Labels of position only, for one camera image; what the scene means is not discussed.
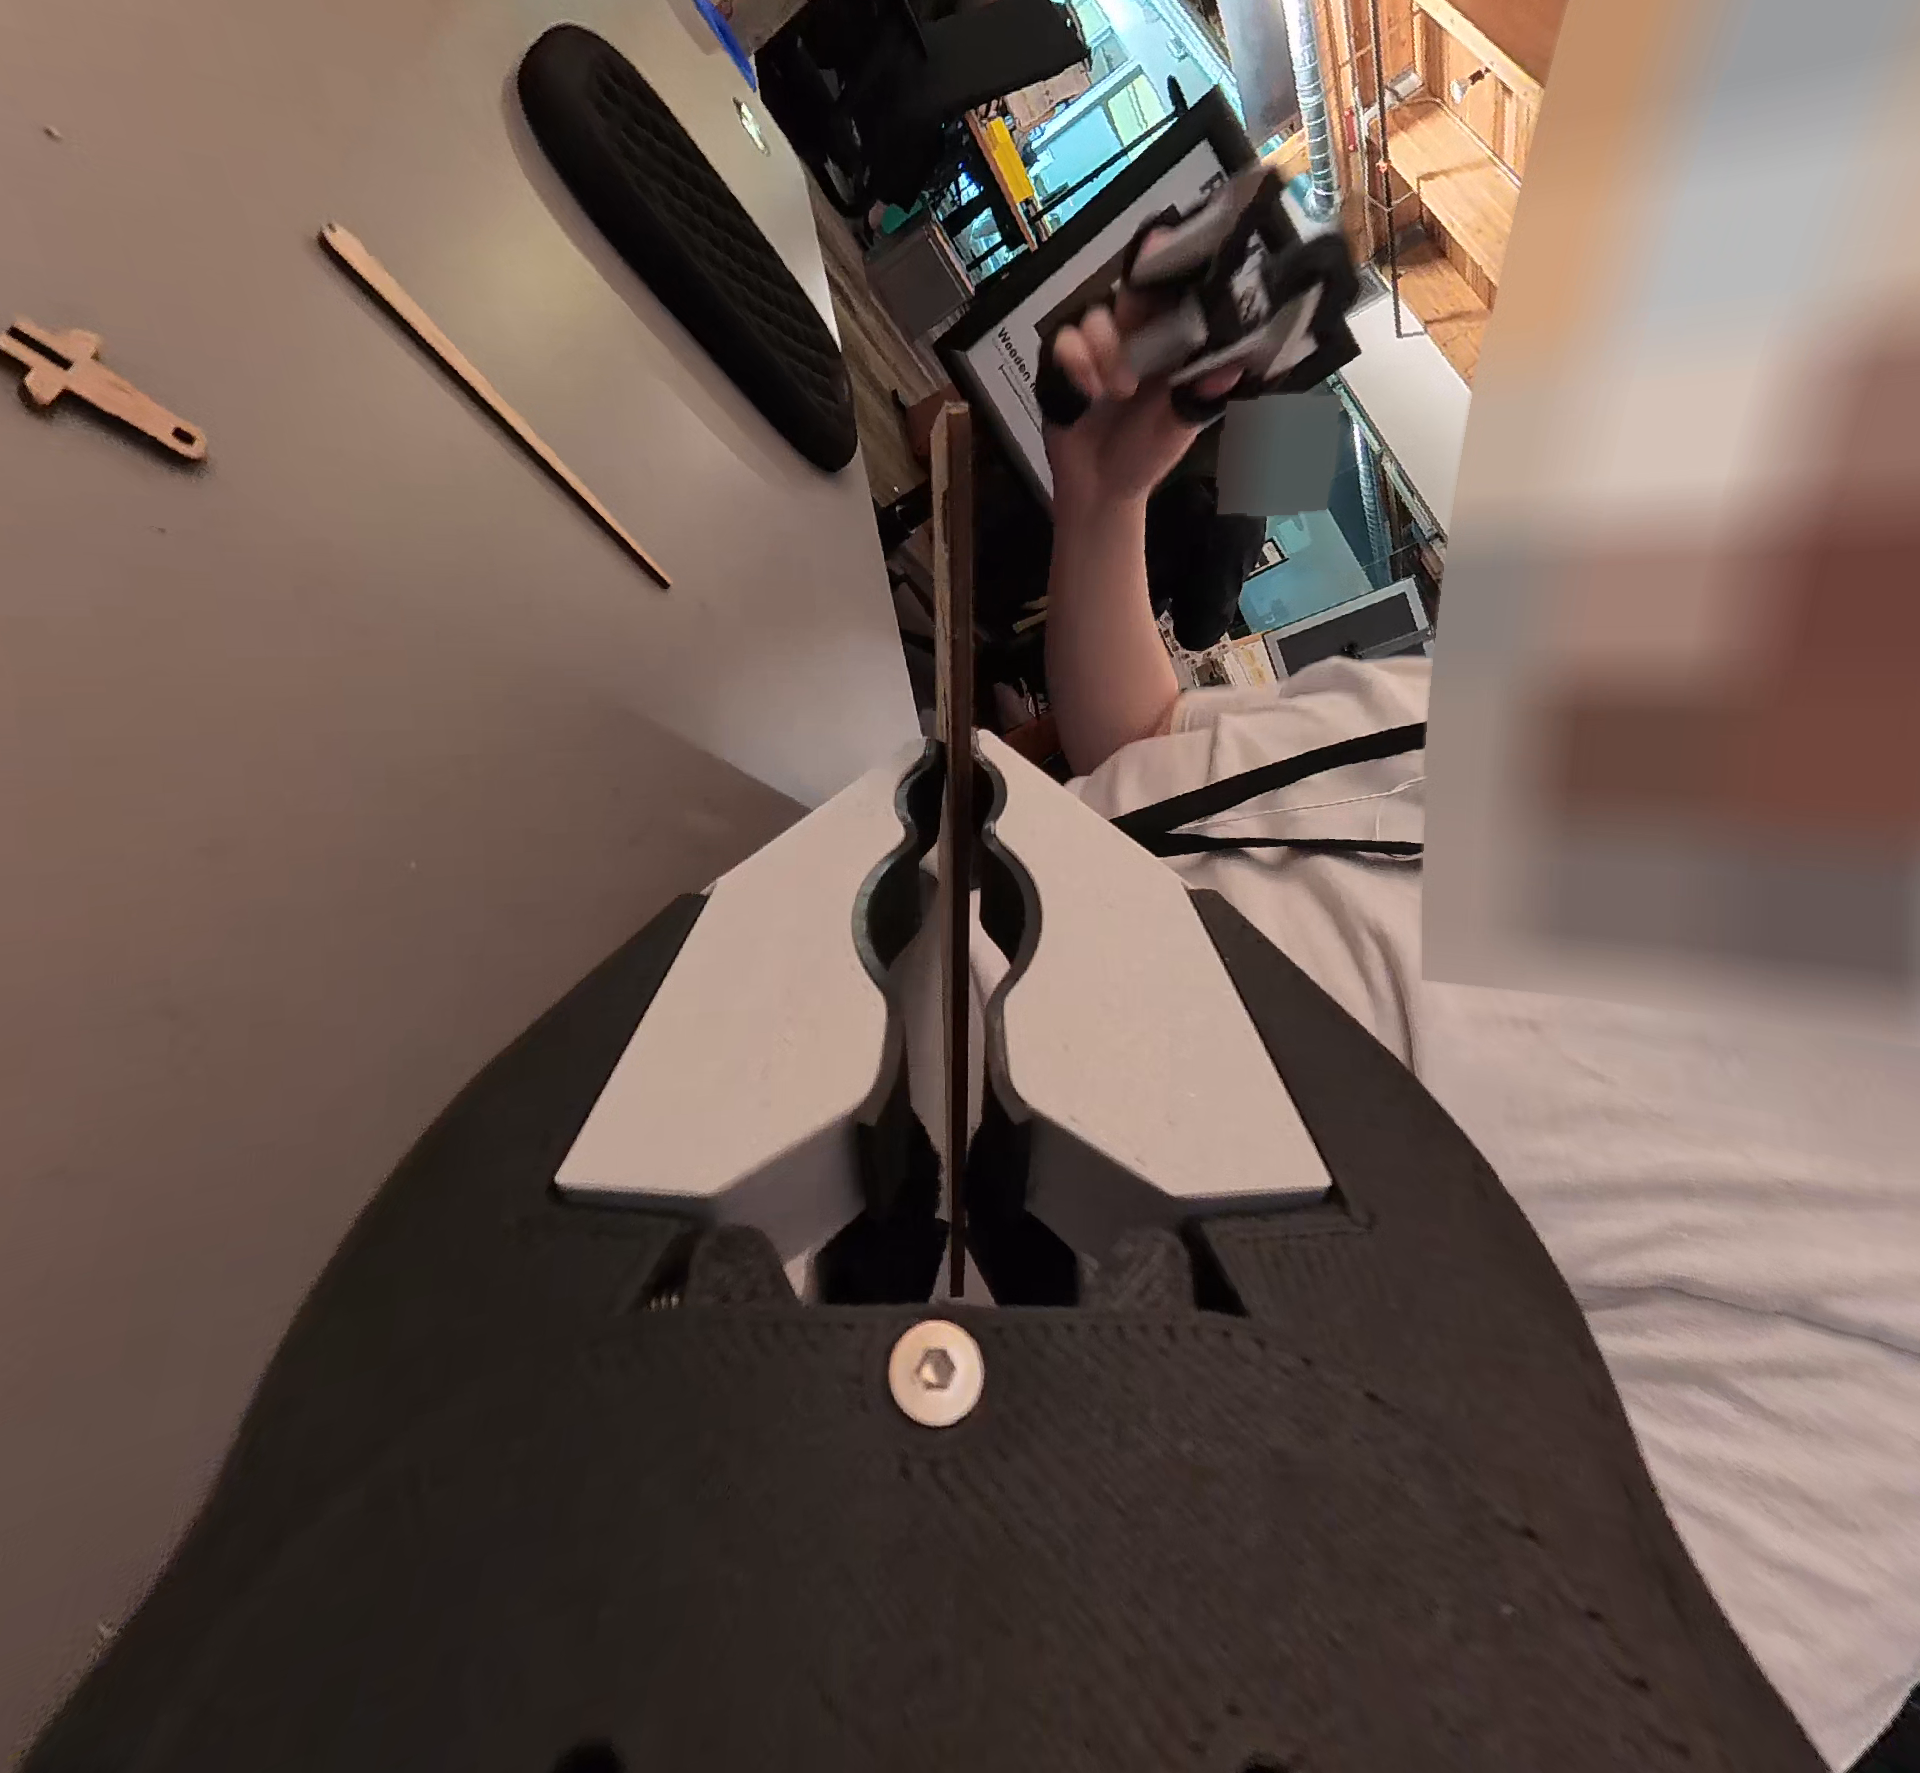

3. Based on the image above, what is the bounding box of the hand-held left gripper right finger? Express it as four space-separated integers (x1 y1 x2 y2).
968 730 1337 1272

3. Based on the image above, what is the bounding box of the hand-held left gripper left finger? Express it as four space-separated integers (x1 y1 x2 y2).
552 738 949 1272

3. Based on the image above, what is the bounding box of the wooden model panel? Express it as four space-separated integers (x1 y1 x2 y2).
925 401 978 1298

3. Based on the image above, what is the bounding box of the person's right forearm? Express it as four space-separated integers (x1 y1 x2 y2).
1042 473 1192 773

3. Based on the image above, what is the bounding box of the cross-shaped wooden model piece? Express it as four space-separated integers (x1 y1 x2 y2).
0 318 210 466

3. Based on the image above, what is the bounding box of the person's right hand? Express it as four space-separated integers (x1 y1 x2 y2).
1039 301 1257 505

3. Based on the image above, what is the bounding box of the black framed tag sign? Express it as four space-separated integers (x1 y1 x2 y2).
932 85 1360 502

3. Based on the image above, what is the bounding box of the grey framed screen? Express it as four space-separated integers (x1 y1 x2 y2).
1259 577 1436 681

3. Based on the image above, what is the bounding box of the black padded wrist rest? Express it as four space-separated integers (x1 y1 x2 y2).
516 21 863 474

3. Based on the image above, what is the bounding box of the long tapered wooden stick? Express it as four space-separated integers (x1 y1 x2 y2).
316 224 675 591

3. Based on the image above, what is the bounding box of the grey metal air duct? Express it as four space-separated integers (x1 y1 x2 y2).
1182 0 1354 219

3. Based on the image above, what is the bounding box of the black lanyard strap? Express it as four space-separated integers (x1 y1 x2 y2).
1107 721 1428 865

